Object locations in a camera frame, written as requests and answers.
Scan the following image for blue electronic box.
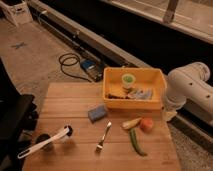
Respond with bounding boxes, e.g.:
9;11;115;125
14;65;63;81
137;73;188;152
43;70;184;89
80;59;95;70

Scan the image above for white dish brush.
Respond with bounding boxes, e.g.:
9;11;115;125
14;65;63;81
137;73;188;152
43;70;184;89
17;125;73;159

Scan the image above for silver metal fork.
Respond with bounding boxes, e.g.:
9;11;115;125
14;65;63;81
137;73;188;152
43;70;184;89
95;122;112;153

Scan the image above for black coiled cable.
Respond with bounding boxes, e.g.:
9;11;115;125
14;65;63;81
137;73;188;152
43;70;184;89
58;52;93;83

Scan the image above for dark items in tray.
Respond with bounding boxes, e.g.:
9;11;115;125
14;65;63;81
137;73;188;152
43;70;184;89
106;93;126;99

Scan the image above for blue sponge eraser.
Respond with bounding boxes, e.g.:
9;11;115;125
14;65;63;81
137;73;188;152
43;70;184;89
88;105;107;122

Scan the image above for grey cloth in tray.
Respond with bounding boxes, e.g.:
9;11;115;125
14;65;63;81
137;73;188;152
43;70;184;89
127;88;153;100

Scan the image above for green white cup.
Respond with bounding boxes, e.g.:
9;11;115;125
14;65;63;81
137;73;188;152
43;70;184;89
122;74;135;89

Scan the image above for yellow plastic tray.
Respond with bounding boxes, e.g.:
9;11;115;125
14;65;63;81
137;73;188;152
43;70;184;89
102;67;167;110

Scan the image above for orange peach fruit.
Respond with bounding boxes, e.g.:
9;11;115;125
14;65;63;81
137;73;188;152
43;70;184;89
139;118;154;132

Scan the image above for dark round cup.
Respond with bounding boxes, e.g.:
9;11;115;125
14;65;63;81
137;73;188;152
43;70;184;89
35;134;53;151

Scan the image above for white cardboard box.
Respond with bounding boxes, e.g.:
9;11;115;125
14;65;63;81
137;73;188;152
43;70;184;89
0;0;33;27

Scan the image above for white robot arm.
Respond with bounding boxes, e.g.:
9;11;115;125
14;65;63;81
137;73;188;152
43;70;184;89
162;62;213;121

